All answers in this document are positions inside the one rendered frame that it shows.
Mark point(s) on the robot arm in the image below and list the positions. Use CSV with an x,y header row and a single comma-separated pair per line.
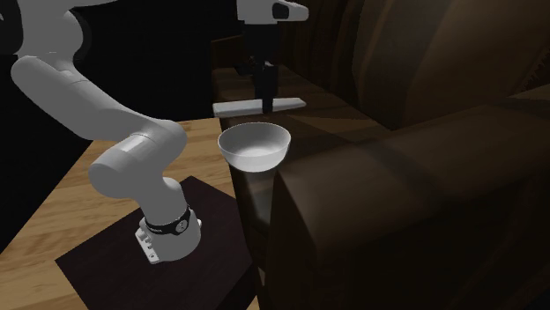
x,y
129,159

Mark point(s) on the brown sofa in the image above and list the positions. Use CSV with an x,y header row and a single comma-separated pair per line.
x,y
399,180

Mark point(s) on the dark robot stand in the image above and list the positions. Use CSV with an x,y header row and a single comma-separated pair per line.
x,y
129,279

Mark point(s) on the white flat slab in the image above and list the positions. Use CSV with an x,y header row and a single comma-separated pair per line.
x,y
236,107

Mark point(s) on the white bowl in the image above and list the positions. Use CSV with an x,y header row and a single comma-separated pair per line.
x,y
254,148

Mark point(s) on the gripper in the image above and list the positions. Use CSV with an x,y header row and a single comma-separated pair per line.
x,y
261,41

